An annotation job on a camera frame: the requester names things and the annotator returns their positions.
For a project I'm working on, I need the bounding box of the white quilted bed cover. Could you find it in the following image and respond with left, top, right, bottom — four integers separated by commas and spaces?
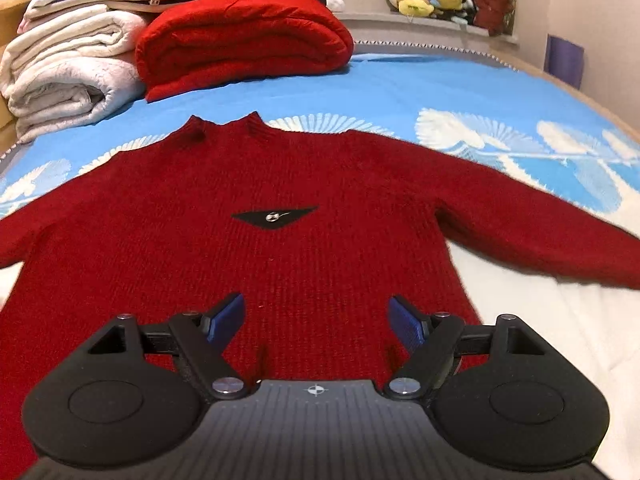
0, 237, 640, 463

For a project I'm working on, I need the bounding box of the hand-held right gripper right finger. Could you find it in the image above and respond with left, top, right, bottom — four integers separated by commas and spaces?
382, 295, 548, 403

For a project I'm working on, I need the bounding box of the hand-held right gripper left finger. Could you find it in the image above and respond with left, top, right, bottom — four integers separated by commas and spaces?
87, 292, 248, 403

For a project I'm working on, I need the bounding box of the dark red knit sweater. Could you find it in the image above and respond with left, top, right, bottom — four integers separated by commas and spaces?
0, 111, 640, 480

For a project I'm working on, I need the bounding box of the blue white printed bed sheet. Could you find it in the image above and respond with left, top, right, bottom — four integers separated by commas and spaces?
0, 52, 640, 221

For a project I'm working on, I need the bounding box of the folded white fleece blanket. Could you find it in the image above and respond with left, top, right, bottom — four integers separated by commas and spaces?
0, 9, 151, 143

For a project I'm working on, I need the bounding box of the dark red cushion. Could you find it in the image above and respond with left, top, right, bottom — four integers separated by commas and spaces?
472, 0, 517, 37

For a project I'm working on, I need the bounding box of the folded bright red blanket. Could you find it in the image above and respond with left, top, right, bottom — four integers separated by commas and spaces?
135, 0, 355, 103

